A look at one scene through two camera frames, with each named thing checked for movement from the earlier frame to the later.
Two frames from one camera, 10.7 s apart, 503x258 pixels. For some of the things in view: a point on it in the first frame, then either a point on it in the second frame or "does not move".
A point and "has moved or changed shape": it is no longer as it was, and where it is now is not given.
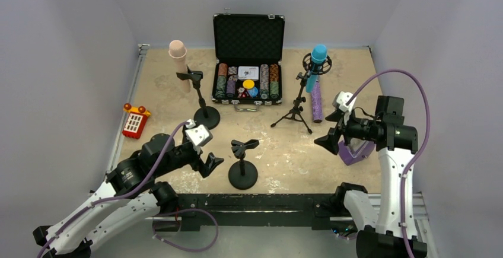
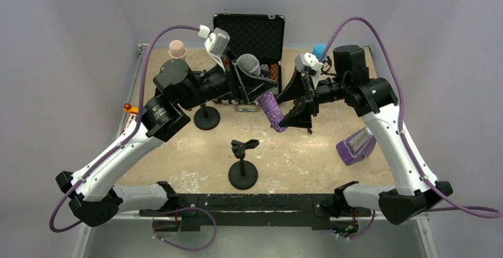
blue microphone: (318, 54) does not move
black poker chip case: (249, 51) does not move
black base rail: (317, 210) does not move
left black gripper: (200, 160) -> (236, 82)
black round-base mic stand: (206, 117) does not move
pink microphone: (177, 50) does not move
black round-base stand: (242, 175) does not move
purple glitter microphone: (317, 101) has moved or changed shape
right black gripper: (340, 131) -> (308, 92)
